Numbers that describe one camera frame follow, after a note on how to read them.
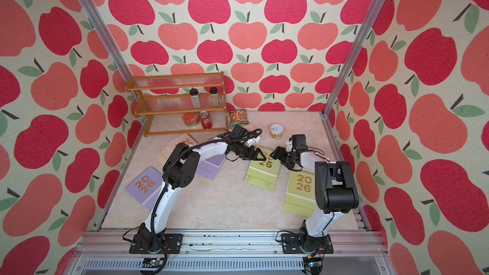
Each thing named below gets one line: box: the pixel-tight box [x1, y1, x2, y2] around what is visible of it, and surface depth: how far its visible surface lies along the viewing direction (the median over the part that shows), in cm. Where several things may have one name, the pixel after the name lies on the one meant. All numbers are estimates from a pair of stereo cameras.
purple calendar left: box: [124, 165, 164, 212], surface depth 90 cm
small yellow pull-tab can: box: [269, 123, 284, 141], surface depth 107 cm
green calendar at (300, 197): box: [283, 169, 317, 218], surface depth 88 cm
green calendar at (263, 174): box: [244, 145, 281, 192], surface depth 95 cm
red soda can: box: [199, 110, 213, 130], surface depth 107 cm
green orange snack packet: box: [229, 108, 250, 128], surface depth 117 cm
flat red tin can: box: [182, 111, 200, 127], surface depth 115 cm
